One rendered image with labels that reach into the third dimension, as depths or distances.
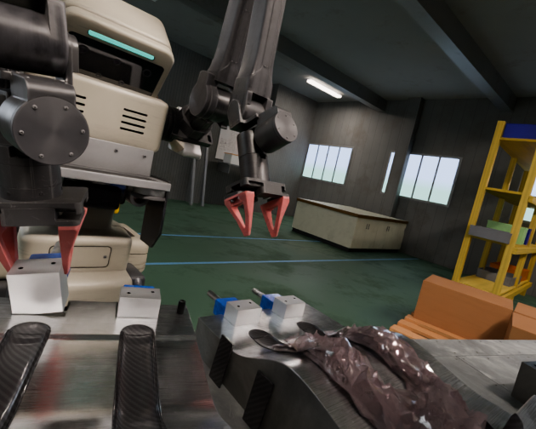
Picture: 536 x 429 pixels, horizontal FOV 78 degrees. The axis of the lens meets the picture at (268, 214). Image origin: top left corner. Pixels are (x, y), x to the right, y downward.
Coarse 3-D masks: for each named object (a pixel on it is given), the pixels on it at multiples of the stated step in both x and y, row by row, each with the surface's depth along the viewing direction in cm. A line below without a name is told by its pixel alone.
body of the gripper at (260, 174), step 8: (240, 160) 64; (248, 160) 63; (256, 160) 63; (264, 160) 64; (240, 168) 64; (248, 168) 62; (256, 168) 62; (264, 168) 63; (240, 176) 65; (248, 176) 62; (256, 176) 62; (264, 176) 63; (232, 184) 62; (240, 184) 60; (248, 184) 59; (256, 184) 61; (272, 184) 63; (280, 184) 64; (232, 192) 63
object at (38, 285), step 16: (32, 256) 42; (48, 256) 43; (16, 272) 37; (32, 272) 37; (48, 272) 37; (16, 288) 37; (32, 288) 37; (48, 288) 38; (64, 288) 40; (16, 304) 37; (32, 304) 38; (48, 304) 39; (64, 304) 40
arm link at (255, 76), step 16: (256, 0) 65; (272, 0) 63; (256, 16) 64; (272, 16) 63; (256, 32) 64; (272, 32) 64; (256, 48) 64; (272, 48) 65; (256, 64) 64; (272, 64) 66; (240, 80) 65; (256, 80) 64; (240, 96) 65; (256, 96) 67; (256, 112) 66
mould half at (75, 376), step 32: (0, 320) 36; (32, 320) 37; (64, 320) 39; (96, 320) 40; (128, 320) 42; (160, 320) 43; (64, 352) 34; (96, 352) 35; (160, 352) 37; (192, 352) 38; (32, 384) 29; (64, 384) 30; (96, 384) 31; (160, 384) 32; (192, 384) 34; (32, 416) 26; (64, 416) 26; (96, 416) 27; (192, 416) 29
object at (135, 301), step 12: (132, 288) 45; (144, 288) 46; (120, 300) 42; (132, 300) 42; (144, 300) 43; (156, 300) 43; (120, 312) 42; (132, 312) 42; (144, 312) 43; (156, 312) 44
